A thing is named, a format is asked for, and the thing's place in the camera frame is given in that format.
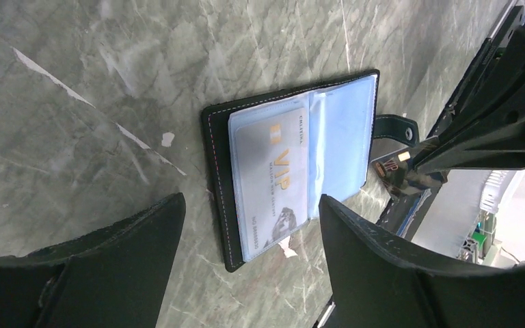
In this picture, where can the black leather card holder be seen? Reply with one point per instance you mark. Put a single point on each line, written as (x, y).
(342, 125)

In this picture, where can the silver credit card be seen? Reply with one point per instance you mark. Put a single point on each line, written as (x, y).
(271, 176)

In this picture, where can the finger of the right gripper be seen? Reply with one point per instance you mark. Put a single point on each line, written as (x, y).
(490, 131)

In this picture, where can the aluminium frame rail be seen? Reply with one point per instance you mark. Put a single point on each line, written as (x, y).
(453, 214)

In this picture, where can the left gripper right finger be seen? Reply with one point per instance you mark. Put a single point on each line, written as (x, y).
(379, 279)

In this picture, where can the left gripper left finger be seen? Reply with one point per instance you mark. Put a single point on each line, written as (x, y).
(112, 277)

